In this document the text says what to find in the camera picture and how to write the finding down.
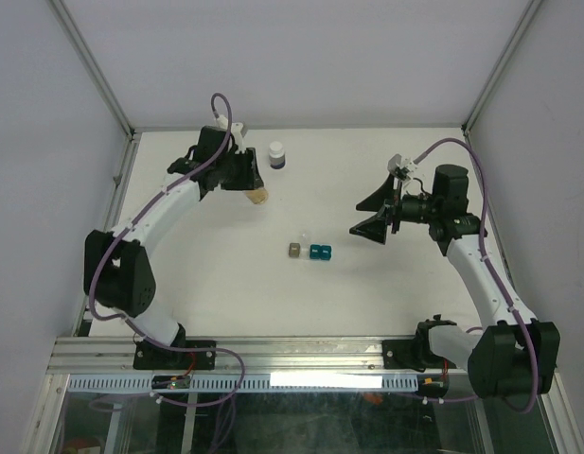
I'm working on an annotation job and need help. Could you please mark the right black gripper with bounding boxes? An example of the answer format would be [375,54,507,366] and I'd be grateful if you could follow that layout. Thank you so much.
[349,172,440,244]

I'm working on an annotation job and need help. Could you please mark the amber pill bottle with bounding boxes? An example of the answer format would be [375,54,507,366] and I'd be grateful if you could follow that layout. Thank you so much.
[244,187,269,205]

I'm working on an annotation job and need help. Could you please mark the teal pill box compartments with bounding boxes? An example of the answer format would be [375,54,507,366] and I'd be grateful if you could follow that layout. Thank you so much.
[309,244,332,261]

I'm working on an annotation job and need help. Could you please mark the tan pill box compartment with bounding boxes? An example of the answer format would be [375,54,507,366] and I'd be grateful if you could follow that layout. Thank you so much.
[288,242,302,258]

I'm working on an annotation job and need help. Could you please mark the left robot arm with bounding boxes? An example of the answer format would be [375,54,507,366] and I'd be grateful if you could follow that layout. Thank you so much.
[83,120,268,370]

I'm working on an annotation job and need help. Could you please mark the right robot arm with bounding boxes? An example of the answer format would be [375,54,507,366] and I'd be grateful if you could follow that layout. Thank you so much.
[349,161,560,398]

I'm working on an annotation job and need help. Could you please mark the white cap dark bottle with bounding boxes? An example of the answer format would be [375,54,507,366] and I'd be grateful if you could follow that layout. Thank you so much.
[268,141,286,170]

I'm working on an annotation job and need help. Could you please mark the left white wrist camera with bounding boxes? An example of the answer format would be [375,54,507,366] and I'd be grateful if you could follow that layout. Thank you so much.
[215,114,246,153]

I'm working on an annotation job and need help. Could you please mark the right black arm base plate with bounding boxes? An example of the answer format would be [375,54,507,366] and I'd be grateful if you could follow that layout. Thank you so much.
[380,338,444,372]

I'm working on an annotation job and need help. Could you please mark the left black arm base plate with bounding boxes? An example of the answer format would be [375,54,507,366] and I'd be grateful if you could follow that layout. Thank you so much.
[133,334,217,372]

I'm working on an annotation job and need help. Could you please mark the left aluminium frame post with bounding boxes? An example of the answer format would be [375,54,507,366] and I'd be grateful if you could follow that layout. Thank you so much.
[46,0,134,139]

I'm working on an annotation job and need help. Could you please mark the aluminium frame post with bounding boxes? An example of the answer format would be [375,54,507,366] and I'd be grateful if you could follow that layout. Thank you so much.
[46,0,134,139]
[461,0,544,140]

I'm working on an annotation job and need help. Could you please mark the aluminium front rail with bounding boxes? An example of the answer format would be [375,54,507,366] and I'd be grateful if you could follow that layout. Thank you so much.
[46,333,557,375]

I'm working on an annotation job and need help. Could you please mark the right aluminium frame post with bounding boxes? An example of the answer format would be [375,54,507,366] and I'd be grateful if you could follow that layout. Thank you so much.
[461,0,544,140]

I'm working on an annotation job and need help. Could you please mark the grey slotted cable duct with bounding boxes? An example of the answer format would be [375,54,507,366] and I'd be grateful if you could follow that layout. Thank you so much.
[68,372,418,394]

